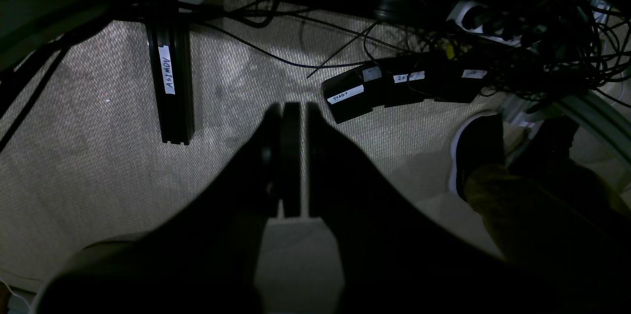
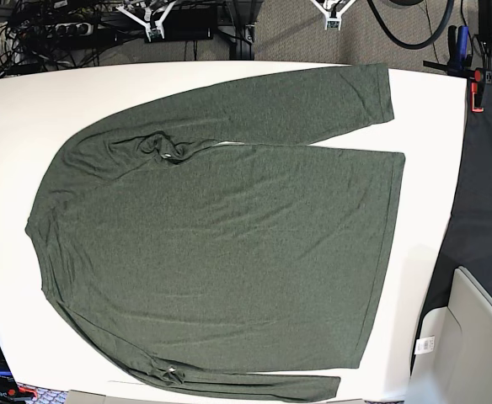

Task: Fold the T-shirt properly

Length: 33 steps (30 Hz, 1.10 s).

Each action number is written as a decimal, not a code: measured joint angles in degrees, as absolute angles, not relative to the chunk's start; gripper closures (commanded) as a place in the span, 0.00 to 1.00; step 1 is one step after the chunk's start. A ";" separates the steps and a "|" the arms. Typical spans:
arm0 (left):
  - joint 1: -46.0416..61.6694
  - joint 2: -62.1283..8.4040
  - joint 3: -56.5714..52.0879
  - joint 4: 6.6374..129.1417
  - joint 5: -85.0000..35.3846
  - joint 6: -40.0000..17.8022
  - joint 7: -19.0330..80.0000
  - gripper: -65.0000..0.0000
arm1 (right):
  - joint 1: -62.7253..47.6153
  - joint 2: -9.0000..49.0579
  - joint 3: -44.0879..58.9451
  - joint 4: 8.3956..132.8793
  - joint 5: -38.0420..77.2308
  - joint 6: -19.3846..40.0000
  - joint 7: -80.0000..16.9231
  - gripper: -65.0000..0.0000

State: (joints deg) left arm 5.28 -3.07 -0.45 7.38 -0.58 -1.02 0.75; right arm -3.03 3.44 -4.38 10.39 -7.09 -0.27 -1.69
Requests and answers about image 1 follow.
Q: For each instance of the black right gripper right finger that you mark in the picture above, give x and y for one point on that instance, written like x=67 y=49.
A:
x=395 y=259

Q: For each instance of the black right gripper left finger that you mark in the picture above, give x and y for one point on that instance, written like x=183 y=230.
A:
x=203 y=259

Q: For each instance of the white power strip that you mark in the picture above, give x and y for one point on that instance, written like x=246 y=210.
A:
x=481 y=21

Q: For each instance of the black shoe white sole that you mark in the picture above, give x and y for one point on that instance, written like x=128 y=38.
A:
x=477 y=142

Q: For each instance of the black labelled foot pedal box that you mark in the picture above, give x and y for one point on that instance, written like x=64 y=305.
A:
x=404 y=80

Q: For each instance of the black labelled aluminium profile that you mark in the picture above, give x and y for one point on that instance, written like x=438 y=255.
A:
x=170 y=61

